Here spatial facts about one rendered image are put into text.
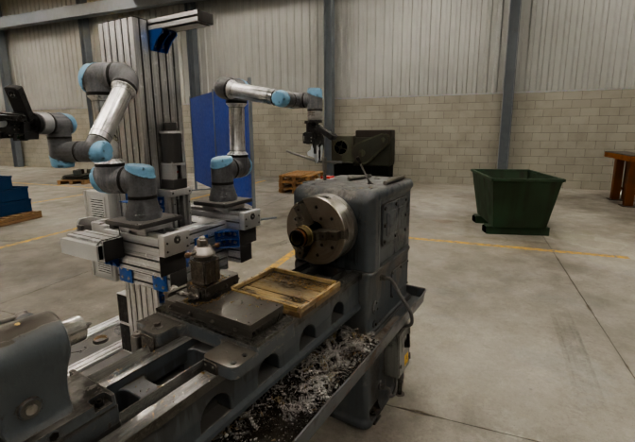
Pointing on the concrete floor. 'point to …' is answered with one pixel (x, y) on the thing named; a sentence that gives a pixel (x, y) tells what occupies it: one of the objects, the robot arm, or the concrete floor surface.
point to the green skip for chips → (515, 200)
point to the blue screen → (218, 142)
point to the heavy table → (622, 178)
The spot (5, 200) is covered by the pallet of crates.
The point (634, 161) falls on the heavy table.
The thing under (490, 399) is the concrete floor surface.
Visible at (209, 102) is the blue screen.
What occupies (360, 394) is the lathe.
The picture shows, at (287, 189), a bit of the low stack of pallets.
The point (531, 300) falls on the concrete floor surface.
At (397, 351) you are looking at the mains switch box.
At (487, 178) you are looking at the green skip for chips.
